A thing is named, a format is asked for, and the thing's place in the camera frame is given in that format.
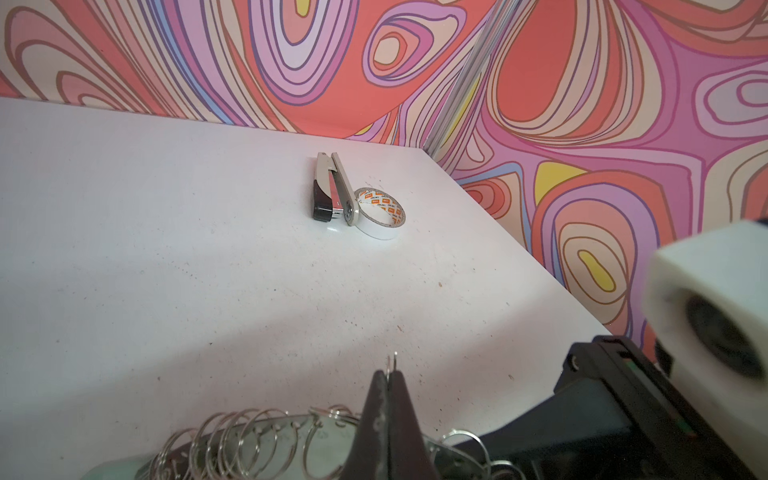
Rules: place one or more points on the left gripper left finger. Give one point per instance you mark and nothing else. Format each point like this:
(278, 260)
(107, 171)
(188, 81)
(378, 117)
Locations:
(368, 458)

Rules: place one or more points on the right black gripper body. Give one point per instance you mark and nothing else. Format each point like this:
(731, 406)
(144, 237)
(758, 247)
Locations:
(613, 415)

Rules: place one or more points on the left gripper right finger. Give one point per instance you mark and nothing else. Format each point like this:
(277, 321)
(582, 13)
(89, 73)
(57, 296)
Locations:
(408, 457)

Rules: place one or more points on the large keyring with coloured keys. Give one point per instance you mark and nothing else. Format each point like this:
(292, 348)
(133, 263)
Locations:
(270, 443)

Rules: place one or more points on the clear tape roll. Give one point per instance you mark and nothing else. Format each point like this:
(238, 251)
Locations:
(380, 215)

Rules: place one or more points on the silver black stapler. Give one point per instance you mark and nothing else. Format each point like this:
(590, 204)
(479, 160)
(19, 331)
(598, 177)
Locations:
(332, 193)

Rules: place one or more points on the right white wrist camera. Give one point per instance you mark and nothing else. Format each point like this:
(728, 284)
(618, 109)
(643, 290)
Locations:
(706, 300)

